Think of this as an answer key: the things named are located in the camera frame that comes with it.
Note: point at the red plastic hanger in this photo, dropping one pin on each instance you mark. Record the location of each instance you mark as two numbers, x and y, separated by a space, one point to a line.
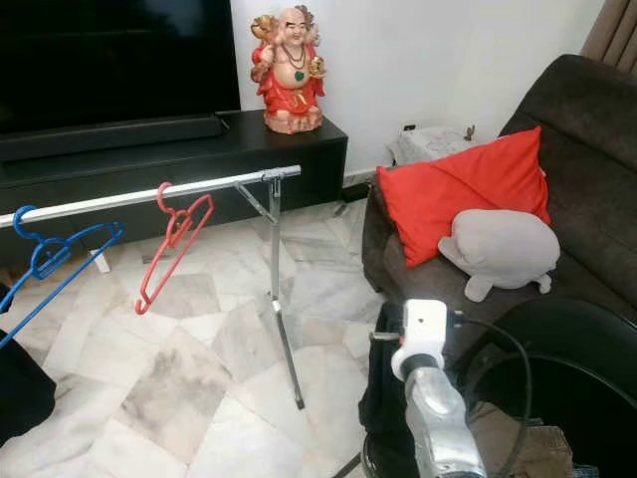
177 229

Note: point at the white patterned cloth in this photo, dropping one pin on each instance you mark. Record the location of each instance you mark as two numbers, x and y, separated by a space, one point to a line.
423 144

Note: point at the khaki garment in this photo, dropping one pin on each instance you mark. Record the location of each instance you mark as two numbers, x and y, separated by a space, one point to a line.
528 448

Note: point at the red pillow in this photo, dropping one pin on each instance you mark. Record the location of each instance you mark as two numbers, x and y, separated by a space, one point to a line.
458 194

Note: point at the blue plastic hanger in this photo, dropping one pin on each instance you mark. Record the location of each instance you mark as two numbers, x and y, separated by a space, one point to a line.
22 221

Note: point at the dark brown sofa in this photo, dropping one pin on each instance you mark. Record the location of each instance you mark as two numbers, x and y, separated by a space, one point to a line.
587 129

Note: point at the black soundbar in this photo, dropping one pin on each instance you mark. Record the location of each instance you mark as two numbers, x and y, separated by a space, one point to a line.
109 137

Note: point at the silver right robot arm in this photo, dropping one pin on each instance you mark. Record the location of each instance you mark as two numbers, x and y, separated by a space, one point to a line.
443 428

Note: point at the grey plush pillow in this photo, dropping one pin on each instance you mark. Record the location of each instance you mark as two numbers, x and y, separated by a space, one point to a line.
498 249

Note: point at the black flat television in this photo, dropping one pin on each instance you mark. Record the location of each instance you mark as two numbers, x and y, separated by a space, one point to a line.
109 60

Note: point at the brown curtain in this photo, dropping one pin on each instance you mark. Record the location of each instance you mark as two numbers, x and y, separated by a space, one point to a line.
612 30

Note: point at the silver metal clothes rack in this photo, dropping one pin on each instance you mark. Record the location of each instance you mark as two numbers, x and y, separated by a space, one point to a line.
109 202

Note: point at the black television console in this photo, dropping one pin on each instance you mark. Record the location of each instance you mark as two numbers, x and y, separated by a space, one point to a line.
259 159

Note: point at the red Buddha statue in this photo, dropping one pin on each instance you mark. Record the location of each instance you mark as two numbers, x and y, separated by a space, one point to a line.
289 88

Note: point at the black round laundry basket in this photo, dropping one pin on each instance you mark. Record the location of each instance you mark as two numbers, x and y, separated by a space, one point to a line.
587 398

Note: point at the black polo shirt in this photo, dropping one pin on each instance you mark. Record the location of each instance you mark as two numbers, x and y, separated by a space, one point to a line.
383 398
25 393

